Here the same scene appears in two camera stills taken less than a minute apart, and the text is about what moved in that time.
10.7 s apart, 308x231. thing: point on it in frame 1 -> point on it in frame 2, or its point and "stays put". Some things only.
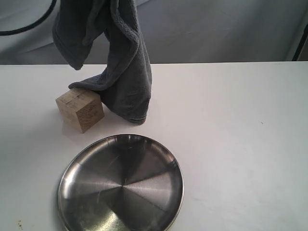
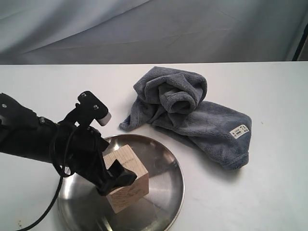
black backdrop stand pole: (301, 44) stays put
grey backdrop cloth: (173, 31) stays put
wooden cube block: (81, 109) -> (124, 196)
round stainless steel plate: (120, 182) stays put
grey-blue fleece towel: (125, 84) -> (173, 101)
